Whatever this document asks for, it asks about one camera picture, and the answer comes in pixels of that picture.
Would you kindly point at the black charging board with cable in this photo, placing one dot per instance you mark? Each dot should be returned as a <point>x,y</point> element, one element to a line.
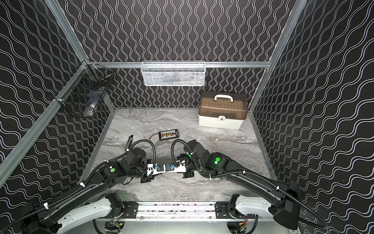
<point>166,135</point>

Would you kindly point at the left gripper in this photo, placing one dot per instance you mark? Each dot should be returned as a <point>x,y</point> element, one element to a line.
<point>145,175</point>

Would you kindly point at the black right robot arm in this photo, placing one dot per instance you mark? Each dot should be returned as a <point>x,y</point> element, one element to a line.
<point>286,208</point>

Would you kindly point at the white box brown lid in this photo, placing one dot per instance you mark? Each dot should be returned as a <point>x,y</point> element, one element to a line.
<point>222,110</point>

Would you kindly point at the black wire wall basket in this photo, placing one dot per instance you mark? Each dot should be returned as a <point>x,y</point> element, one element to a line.
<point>87,93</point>

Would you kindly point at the white mesh wall basket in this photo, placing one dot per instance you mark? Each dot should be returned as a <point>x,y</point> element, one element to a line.
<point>173,73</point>

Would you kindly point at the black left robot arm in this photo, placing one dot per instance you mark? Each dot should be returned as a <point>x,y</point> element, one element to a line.
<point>50,217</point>

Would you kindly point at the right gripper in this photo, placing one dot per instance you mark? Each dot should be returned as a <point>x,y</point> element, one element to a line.
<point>187,174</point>

